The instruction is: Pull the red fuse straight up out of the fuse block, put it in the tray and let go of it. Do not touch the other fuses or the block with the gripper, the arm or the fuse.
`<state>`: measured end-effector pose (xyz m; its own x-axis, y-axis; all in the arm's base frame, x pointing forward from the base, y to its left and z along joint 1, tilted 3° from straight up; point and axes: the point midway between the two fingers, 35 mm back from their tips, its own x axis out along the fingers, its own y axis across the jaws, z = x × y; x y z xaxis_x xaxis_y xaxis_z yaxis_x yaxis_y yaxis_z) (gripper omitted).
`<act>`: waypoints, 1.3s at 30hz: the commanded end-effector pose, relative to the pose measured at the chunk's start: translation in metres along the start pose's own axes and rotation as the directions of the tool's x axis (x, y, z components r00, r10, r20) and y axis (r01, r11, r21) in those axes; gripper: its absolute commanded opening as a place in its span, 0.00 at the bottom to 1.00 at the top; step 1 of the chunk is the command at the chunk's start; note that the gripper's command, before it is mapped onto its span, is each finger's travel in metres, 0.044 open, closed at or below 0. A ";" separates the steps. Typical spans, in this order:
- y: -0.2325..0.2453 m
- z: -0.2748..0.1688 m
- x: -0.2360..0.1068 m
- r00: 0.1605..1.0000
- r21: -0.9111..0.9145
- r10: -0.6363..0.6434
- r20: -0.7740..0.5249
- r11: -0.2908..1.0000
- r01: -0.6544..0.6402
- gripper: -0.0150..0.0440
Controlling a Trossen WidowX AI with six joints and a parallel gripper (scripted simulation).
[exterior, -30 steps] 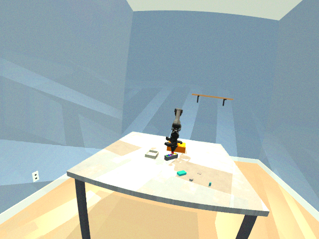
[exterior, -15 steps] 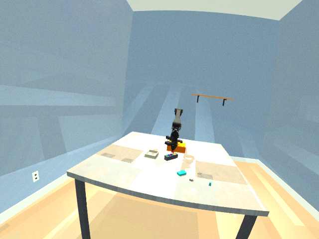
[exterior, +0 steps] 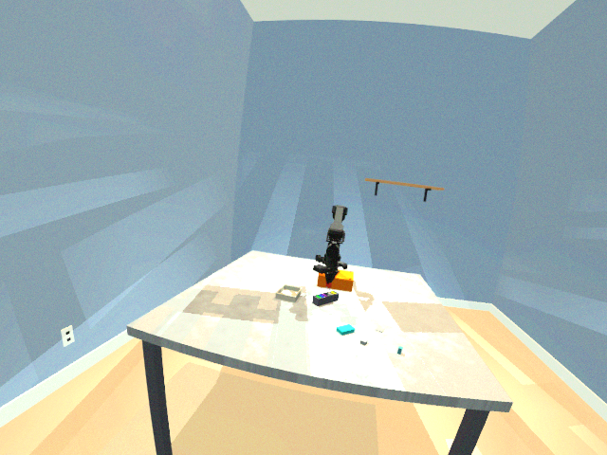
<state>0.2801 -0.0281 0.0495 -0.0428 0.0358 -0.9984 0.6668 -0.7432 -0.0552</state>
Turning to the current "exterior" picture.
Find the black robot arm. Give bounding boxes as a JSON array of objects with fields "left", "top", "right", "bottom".
[{"left": 315, "top": 205, "right": 348, "bottom": 264}]

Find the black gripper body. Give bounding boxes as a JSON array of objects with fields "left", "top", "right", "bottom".
[{"left": 313, "top": 254, "right": 347, "bottom": 274}]

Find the white square tray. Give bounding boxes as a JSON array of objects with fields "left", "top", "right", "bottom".
[{"left": 275, "top": 284, "right": 303, "bottom": 303}]

